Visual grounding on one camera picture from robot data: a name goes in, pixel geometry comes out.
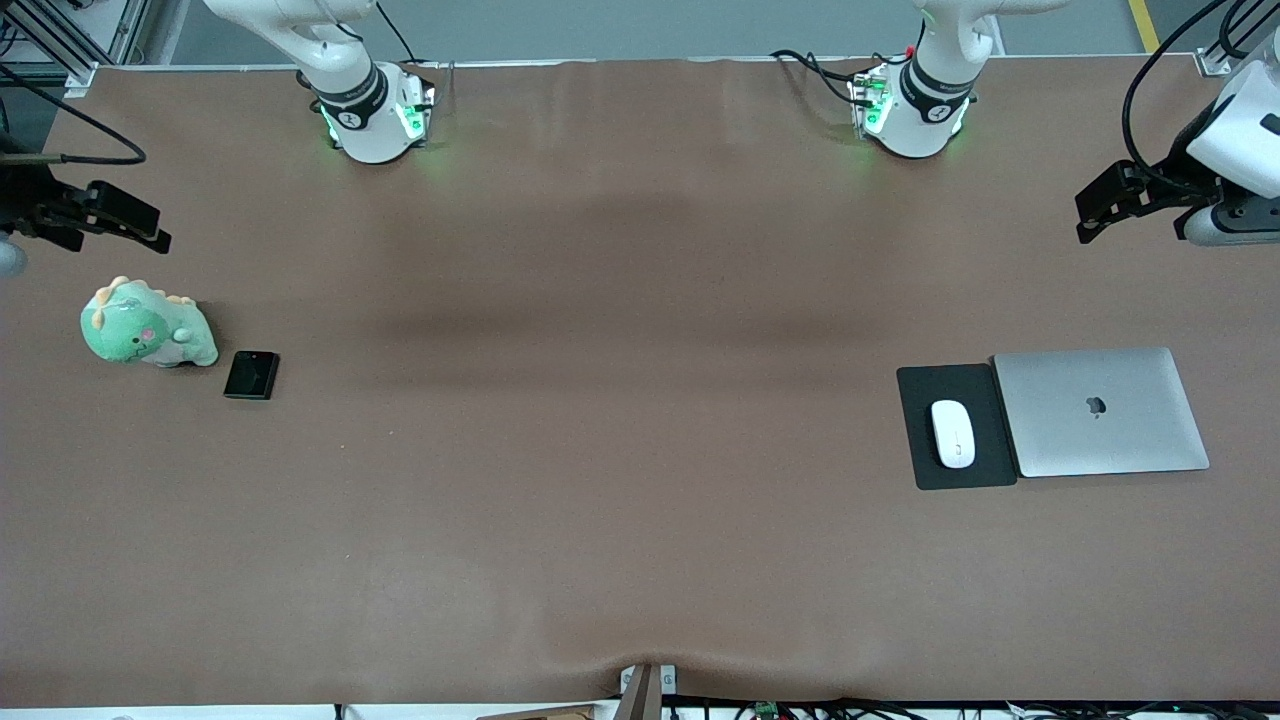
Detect black phone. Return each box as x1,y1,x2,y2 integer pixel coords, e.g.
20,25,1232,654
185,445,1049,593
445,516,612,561
223,350,281,402

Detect white computer mouse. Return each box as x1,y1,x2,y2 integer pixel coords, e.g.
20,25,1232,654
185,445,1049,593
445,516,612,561
931,399,977,470

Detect dark grey mouse pad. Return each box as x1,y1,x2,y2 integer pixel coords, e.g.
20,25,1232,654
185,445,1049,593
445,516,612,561
896,363,1019,491

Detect green dinosaur plush toy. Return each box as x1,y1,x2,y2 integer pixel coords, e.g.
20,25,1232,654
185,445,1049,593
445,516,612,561
80,276,220,369

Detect yellow floor tape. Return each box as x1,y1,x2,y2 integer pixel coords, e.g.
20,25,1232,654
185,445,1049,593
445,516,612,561
1128,0,1166,54

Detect silver closed laptop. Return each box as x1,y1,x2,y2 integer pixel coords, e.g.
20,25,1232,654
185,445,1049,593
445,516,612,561
992,346,1211,479

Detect brown table cover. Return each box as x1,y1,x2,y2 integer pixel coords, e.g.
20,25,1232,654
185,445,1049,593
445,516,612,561
0,55,1280,709

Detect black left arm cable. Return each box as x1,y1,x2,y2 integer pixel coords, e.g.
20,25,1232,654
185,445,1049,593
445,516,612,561
1122,0,1280,186

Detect aluminium frame profile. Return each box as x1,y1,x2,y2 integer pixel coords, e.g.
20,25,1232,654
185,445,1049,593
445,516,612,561
0,0,151,96
1195,0,1263,77

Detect black left arm base cables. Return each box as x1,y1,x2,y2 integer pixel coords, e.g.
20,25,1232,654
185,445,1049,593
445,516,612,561
770,45,926,111

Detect black right arm base cable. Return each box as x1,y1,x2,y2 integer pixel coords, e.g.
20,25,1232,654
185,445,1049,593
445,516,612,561
375,0,456,101

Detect brown camera post with brackets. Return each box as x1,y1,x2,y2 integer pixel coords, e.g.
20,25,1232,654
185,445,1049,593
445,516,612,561
618,662,678,720

